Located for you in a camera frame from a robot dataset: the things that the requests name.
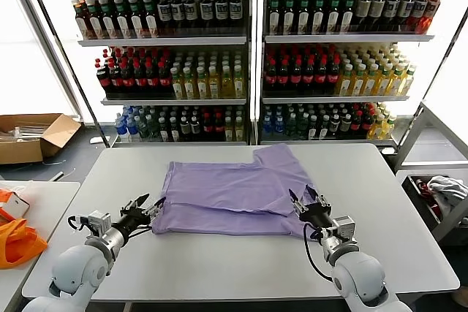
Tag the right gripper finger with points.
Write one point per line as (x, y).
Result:
(297, 203)
(322, 202)

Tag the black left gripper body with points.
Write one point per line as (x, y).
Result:
(133, 218)

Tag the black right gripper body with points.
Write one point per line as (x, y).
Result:
(316, 215)

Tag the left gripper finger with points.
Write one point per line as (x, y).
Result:
(155, 209)
(137, 203)

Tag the purple t-shirt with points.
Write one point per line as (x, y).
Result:
(226, 188)

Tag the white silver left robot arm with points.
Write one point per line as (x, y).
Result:
(80, 268)

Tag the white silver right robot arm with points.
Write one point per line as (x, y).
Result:
(358, 272)

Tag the dark bottle white cap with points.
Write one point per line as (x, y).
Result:
(323, 129)
(164, 131)
(334, 126)
(195, 129)
(174, 131)
(345, 126)
(185, 129)
(312, 129)

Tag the water bottle blue label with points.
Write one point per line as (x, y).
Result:
(268, 129)
(121, 129)
(132, 129)
(279, 129)

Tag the clear bottle green label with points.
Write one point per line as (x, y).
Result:
(143, 129)
(290, 127)
(154, 129)
(301, 127)

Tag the small white flat object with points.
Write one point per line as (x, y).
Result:
(97, 140)

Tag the thin grey strip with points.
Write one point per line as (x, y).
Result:
(62, 175)

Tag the cola bottle red cap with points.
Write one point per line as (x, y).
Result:
(116, 82)
(309, 78)
(332, 78)
(366, 123)
(128, 82)
(321, 78)
(283, 78)
(271, 78)
(207, 128)
(218, 128)
(104, 82)
(153, 81)
(296, 78)
(356, 125)
(140, 81)
(165, 81)

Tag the small white side table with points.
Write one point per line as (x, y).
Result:
(47, 202)

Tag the yellow juice bottle green label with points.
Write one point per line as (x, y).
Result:
(202, 87)
(388, 129)
(189, 87)
(239, 131)
(358, 83)
(229, 131)
(345, 83)
(376, 129)
(370, 83)
(178, 87)
(383, 83)
(407, 83)
(226, 87)
(214, 87)
(396, 83)
(239, 87)

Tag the dark grey storage bin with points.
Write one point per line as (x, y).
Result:
(417, 198)

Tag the red crumpled garment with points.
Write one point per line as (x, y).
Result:
(424, 188)

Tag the orange fabric bag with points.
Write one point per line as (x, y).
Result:
(18, 246)

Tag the orange and white carton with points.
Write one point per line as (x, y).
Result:
(14, 206)

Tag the grey white crumpled garment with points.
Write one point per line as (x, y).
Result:
(446, 189)

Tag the open brown cardboard box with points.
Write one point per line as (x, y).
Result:
(22, 150)

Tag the clear plastic wrapped packets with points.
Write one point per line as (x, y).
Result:
(22, 134)

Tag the grey metal shelf unit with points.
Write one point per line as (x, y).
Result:
(347, 38)
(164, 41)

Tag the dark tea bottle green label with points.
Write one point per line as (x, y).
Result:
(123, 23)
(109, 23)
(274, 19)
(318, 19)
(333, 19)
(150, 23)
(288, 19)
(136, 23)
(96, 23)
(303, 19)
(347, 19)

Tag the red tea bottle white label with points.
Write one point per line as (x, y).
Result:
(82, 25)

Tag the dark drink bottle grey label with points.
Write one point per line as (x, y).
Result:
(376, 10)
(405, 10)
(362, 10)
(178, 14)
(165, 14)
(206, 12)
(235, 11)
(391, 10)
(191, 12)
(221, 11)
(419, 10)

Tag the red drink bottle grey label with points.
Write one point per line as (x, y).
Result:
(432, 10)

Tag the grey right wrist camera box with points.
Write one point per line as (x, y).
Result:
(343, 226)

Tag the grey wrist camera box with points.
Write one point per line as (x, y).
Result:
(99, 222)
(343, 226)

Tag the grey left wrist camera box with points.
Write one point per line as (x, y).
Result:
(99, 222)

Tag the grey metal cart frame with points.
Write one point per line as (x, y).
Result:
(449, 224)

